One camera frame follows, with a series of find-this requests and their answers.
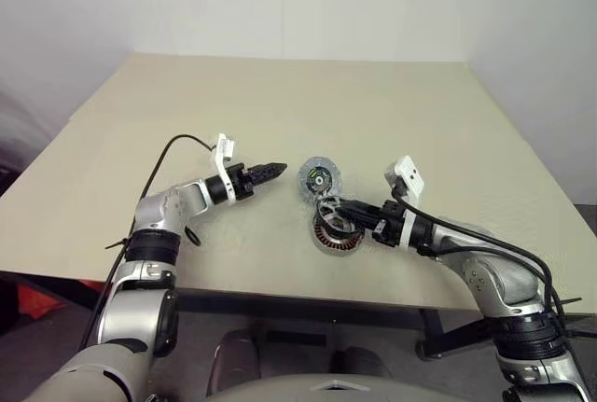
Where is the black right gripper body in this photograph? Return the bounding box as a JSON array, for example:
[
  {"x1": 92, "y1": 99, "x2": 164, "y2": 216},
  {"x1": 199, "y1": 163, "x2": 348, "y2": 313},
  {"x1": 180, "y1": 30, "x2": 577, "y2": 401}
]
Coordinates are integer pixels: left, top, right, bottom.
[{"x1": 370, "y1": 200, "x2": 408, "y2": 248}]

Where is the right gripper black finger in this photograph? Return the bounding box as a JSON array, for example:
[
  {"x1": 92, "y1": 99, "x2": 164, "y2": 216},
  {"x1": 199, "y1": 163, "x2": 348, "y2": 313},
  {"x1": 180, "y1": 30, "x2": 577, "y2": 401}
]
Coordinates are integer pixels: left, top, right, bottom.
[
  {"x1": 346, "y1": 213, "x2": 378, "y2": 236},
  {"x1": 338, "y1": 199, "x2": 382, "y2": 218}
]

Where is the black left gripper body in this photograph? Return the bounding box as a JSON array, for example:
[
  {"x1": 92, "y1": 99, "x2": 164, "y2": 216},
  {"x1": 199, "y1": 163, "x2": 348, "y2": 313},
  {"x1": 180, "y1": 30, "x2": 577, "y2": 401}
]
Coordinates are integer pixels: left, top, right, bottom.
[{"x1": 228, "y1": 162, "x2": 257, "y2": 201}]

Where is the black silver spoked rotor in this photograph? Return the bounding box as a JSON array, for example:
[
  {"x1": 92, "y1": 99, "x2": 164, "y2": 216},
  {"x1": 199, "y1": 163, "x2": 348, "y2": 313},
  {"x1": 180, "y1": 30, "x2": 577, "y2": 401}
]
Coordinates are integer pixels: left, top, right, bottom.
[{"x1": 315, "y1": 195, "x2": 360, "y2": 236}]

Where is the motor housing with copper windings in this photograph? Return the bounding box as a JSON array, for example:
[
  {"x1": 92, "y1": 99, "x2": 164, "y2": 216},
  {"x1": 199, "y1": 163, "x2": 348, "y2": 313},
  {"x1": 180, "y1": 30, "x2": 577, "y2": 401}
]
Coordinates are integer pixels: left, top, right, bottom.
[{"x1": 310, "y1": 205, "x2": 365, "y2": 258}]

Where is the silver round motor lid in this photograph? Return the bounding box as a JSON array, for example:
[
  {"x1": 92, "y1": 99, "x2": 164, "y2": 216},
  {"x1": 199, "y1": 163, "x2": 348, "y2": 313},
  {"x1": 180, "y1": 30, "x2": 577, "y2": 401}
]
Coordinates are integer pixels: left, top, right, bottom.
[{"x1": 297, "y1": 155, "x2": 342, "y2": 205}]

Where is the black table crossbar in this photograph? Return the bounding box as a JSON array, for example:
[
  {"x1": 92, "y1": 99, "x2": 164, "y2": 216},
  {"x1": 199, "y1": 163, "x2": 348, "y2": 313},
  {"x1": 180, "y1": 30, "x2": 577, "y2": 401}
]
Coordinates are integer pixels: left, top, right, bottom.
[{"x1": 175, "y1": 289, "x2": 433, "y2": 329}]

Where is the black table leg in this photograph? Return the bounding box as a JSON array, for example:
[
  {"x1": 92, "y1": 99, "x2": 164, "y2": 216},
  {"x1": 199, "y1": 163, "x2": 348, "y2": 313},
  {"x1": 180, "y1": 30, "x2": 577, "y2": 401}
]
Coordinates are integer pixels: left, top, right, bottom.
[{"x1": 416, "y1": 308, "x2": 496, "y2": 362}]

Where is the grey robot torso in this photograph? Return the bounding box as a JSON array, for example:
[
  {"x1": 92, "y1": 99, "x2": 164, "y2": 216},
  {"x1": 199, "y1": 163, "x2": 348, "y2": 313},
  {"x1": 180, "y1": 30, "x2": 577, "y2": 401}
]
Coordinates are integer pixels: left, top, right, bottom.
[{"x1": 207, "y1": 371, "x2": 505, "y2": 402}]

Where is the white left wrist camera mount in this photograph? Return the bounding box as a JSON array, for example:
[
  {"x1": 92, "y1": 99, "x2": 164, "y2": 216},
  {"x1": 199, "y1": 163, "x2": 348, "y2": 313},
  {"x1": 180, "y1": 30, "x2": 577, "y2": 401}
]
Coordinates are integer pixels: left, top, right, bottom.
[{"x1": 208, "y1": 132, "x2": 238, "y2": 201}]

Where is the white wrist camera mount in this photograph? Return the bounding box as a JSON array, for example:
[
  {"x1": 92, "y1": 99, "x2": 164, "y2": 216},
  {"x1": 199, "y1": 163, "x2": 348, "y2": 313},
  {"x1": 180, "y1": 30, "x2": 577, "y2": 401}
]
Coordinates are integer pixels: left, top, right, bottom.
[
  {"x1": 208, "y1": 132, "x2": 238, "y2": 201},
  {"x1": 384, "y1": 155, "x2": 425, "y2": 249}
]

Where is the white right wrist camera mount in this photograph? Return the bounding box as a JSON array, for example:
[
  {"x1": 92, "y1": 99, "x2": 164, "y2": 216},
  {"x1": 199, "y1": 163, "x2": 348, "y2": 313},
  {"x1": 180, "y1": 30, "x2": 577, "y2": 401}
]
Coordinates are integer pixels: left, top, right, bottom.
[{"x1": 384, "y1": 155, "x2": 425, "y2": 249}]

